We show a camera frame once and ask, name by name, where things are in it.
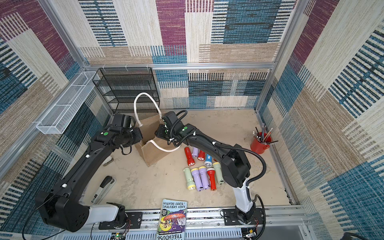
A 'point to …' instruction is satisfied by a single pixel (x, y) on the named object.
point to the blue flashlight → (208, 161)
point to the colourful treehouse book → (172, 220)
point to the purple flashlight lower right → (204, 177)
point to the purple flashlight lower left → (199, 185)
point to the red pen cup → (261, 141)
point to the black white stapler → (104, 188)
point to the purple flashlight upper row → (195, 152)
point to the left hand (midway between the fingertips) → (142, 135)
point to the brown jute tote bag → (150, 147)
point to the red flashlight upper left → (190, 160)
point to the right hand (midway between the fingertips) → (159, 134)
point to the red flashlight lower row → (211, 172)
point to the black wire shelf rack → (128, 90)
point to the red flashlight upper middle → (201, 155)
